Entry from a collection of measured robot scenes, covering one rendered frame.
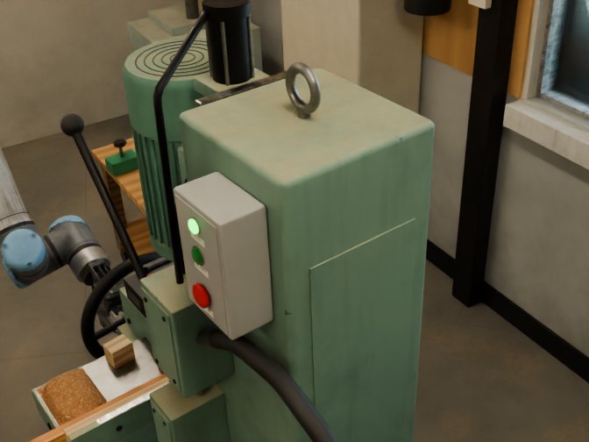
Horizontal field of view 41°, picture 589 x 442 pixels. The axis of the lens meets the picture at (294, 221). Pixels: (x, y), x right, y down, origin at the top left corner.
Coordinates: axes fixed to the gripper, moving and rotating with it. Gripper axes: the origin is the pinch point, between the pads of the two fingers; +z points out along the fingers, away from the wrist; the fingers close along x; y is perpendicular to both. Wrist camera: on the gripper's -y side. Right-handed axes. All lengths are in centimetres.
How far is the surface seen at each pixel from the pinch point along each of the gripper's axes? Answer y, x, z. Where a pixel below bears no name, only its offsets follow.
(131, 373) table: 30.8, -13.0, 22.7
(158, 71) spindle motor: 91, -4, 12
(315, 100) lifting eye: 106, 1, 39
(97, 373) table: 29.4, -17.9, 19.0
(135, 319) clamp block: 29.0, -6.3, 11.8
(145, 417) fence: 37, -16, 34
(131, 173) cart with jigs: -49, 46, -87
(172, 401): 57, -17, 42
